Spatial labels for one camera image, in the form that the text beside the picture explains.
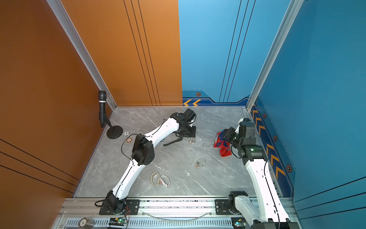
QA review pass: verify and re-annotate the pink white watch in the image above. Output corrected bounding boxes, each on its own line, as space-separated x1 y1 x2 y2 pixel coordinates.
159 175 171 187

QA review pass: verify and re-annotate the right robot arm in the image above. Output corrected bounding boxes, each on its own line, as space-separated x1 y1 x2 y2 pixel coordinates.
223 127 300 229

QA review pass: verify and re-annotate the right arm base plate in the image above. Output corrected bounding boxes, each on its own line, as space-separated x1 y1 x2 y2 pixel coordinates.
214 199 232 215

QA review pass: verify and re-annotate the green circuit board left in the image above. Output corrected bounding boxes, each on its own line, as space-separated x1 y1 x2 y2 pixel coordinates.
108 218 128 229

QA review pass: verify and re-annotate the beige band watch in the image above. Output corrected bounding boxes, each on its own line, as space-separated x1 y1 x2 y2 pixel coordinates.
151 171 161 186

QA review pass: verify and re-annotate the green circuit board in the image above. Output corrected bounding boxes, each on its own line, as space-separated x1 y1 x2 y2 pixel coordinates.
108 218 128 229
231 217 246 229

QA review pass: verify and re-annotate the silver tape roll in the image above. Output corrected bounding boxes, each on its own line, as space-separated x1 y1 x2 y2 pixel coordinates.
78 218 95 229

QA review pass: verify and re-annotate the green circuit board right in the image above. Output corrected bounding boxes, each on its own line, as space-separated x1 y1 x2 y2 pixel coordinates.
231 217 246 229

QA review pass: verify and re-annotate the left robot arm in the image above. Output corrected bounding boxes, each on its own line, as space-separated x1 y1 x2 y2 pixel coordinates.
104 109 196 215

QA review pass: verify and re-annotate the black microphone on stand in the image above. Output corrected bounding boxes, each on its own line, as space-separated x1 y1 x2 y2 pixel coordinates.
98 90 123 139

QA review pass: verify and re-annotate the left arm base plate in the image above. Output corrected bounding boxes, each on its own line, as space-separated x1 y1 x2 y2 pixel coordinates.
99 199 140 216

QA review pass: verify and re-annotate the red and blue cloth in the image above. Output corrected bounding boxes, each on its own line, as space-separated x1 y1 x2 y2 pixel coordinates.
213 130 232 157

